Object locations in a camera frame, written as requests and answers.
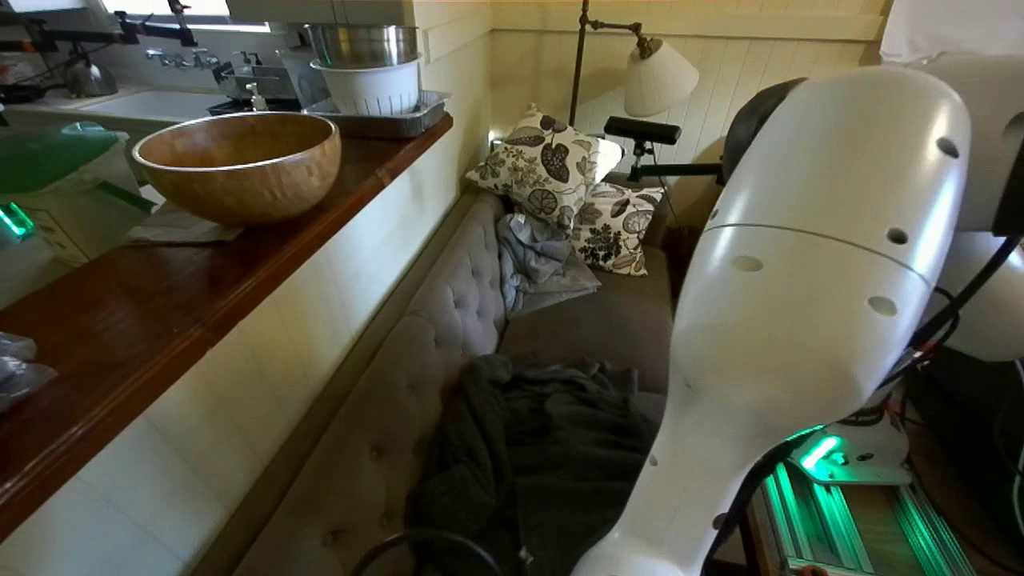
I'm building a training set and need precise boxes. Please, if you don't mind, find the light grey crumpled cloth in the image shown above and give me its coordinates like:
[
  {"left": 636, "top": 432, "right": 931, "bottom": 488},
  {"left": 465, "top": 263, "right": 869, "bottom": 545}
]
[{"left": 492, "top": 208, "right": 603, "bottom": 318}]

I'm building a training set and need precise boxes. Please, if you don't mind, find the small floral pillow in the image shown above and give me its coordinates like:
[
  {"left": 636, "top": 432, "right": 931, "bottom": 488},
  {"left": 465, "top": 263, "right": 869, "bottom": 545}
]
[{"left": 569, "top": 179, "right": 671, "bottom": 281}]

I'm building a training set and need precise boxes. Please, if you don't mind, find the large floral pillow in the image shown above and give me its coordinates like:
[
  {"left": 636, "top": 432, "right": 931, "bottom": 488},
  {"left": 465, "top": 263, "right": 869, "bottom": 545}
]
[{"left": 465, "top": 106, "right": 623, "bottom": 234}]

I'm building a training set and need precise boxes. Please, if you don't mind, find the dark grey blanket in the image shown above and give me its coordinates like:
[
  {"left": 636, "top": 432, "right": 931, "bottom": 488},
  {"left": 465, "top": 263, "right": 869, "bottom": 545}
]
[{"left": 408, "top": 356, "right": 671, "bottom": 576}]

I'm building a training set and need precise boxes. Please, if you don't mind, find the metal tray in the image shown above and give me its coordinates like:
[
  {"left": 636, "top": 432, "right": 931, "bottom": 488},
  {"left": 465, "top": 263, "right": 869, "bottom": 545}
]
[{"left": 300, "top": 89, "right": 450, "bottom": 144}]

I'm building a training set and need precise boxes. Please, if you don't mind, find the floor lamp with white shade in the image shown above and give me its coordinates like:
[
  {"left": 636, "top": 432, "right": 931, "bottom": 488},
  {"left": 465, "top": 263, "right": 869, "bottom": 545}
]
[{"left": 566, "top": 0, "right": 704, "bottom": 128}]

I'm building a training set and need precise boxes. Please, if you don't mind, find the stainless steel pot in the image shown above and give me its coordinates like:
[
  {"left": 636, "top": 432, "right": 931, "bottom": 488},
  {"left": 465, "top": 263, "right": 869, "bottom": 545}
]
[{"left": 297, "top": 18, "right": 422, "bottom": 71}]

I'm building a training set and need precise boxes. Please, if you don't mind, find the large wooden bowl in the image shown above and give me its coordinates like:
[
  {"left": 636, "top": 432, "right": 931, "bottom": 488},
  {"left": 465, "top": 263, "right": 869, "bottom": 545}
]
[{"left": 129, "top": 107, "right": 346, "bottom": 230}]

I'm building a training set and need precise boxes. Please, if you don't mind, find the grey paper sheet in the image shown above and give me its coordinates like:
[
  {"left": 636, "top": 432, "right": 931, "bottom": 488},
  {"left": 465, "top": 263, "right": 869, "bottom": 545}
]
[{"left": 124, "top": 199, "right": 245, "bottom": 250}]

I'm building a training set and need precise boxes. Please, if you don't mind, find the wooden counter shelf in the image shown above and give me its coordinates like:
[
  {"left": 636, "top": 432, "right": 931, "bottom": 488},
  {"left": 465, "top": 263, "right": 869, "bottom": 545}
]
[{"left": 0, "top": 107, "right": 456, "bottom": 547}]

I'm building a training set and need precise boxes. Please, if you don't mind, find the black metal bar fixture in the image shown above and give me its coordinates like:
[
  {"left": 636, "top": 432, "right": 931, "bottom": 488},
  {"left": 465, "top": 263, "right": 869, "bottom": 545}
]
[{"left": 0, "top": 7, "right": 205, "bottom": 54}]

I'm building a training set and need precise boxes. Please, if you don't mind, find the green plastic basin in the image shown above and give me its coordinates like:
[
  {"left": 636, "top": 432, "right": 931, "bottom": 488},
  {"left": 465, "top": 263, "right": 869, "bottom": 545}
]
[{"left": 0, "top": 120, "right": 135, "bottom": 201}]

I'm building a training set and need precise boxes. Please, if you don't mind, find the clear plastic bag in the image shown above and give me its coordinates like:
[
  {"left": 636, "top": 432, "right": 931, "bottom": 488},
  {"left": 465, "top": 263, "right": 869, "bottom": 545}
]
[{"left": 0, "top": 328, "right": 56, "bottom": 422}]

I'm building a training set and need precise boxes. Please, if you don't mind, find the white hanging cloth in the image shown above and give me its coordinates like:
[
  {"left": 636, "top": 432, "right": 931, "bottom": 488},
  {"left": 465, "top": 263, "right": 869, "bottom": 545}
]
[{"left": 875, "top": 0, "right": 1024, "bottom": 64}]

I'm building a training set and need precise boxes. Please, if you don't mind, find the black camera on stand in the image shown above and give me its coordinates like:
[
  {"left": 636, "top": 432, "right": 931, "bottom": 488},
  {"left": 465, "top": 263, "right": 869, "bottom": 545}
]
[{"left": 601, "top": 110, "right": 730, "bottom": 184}]

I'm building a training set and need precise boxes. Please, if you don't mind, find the thin black camera cable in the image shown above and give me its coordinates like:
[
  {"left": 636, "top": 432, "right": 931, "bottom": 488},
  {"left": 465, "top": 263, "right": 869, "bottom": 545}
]
[{"left": 348, "top": 523, "right": 504, "bottom": 576}]

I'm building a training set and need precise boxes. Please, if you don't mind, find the aluminium frame robot table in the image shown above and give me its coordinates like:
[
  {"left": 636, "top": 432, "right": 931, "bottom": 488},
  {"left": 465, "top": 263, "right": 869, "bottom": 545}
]
[{"left": 745, "top": 422, "right": 978, "bottom": 576}]

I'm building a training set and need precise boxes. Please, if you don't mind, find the black cable bundle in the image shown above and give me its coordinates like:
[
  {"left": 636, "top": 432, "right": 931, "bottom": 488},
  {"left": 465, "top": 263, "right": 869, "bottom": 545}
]
[{"left": 852, "top": 234, "right": 1024, "bottom": 427}]

